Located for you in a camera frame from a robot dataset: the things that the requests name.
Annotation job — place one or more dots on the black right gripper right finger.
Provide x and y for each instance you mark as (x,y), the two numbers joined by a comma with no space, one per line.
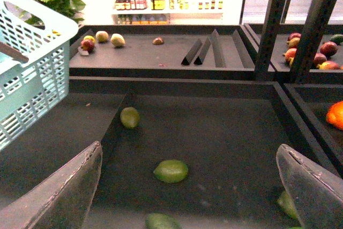
(315,191)

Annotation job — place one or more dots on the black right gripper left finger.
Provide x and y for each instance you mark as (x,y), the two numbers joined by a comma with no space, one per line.
(62,200)

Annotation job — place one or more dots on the light blue plastic basket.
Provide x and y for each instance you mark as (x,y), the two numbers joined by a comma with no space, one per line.
(30,89)

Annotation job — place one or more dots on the black avocado tray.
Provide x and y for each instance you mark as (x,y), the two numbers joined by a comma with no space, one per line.
(226,132)

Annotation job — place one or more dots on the orange fruit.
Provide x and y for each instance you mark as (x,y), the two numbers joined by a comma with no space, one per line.
(334,115)

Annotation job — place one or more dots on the black rear fruit tray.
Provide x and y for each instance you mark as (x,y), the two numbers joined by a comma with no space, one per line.
(168,51)

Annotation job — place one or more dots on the brown basket handle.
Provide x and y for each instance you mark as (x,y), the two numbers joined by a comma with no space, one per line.
(13,53)

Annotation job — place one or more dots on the black shelf post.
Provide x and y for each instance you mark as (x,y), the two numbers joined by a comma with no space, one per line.
(312,31)

